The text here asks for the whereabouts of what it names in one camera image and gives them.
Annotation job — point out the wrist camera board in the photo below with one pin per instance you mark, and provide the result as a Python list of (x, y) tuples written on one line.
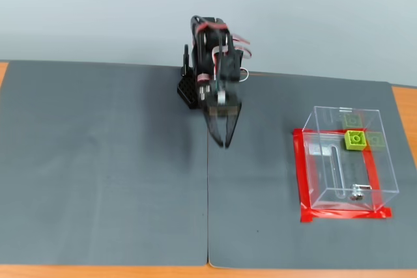
[(223, 110)]

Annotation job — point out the red tape wrap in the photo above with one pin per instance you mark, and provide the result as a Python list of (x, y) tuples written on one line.
[(211, 25)]

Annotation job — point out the red tape strip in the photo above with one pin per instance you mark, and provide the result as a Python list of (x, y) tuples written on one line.
[(342, 214), (322, 132), (301, 174), (371, 170)]

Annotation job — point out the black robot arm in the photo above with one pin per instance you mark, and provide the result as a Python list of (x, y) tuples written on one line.
[(208, 43)]

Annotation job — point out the transparent acrylic box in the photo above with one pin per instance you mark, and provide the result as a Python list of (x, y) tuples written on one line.
[(342, 174)]

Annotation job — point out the green lego block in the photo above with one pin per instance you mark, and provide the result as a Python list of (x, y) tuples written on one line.
[(355, 140)]

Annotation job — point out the grey foam mat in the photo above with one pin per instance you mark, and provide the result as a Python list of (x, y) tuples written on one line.
[(254, 177), (97, 193)]

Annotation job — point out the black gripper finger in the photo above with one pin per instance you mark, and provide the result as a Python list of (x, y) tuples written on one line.
[(214, 128), (234, 125)]

